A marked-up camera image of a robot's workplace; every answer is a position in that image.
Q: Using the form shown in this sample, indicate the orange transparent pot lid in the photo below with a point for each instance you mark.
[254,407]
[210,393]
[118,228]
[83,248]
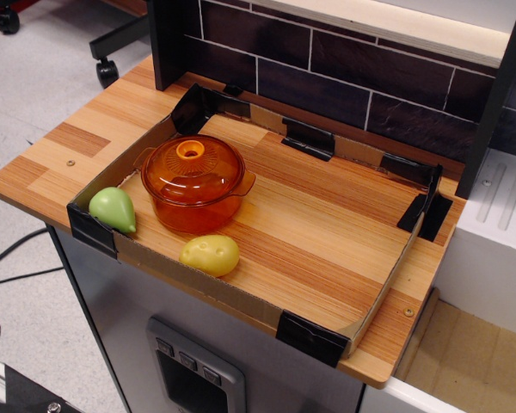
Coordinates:
[195,170]

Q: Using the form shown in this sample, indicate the orange transparent plastic pot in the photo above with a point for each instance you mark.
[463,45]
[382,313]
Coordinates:
[201,219]

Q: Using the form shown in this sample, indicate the yellow toy potato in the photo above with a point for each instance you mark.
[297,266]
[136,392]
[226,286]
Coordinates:
[216,255]

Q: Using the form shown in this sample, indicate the green toy pear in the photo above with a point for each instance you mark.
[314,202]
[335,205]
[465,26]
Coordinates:
[114,207]

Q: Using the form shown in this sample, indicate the cardboard fence with black tape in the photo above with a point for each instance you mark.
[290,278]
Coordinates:
[340,241]

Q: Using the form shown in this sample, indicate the grey oven control panel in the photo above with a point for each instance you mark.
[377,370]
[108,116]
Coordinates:
[194,378]

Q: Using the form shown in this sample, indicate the black chair base with casters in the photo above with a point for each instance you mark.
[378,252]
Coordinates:
[106,70]

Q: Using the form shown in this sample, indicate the white toy sink unit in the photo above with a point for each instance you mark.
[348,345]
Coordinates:
[478,272]

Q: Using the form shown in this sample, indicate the light wooden shelf board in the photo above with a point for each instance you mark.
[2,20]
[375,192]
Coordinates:
[430,33]

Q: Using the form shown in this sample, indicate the black caster wheel far left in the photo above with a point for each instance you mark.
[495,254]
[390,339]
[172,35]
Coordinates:
[9,18]

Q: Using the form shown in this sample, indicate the black left shelf post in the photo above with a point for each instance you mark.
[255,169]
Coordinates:
[170,21]

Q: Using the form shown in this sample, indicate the black shelf post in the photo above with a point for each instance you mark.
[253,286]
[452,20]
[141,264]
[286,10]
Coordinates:
[498,95]
[170,21]

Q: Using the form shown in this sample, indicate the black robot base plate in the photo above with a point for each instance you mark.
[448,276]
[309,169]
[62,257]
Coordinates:
[18,393]

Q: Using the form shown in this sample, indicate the black right shelf post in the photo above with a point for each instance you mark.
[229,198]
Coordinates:
[498,95]

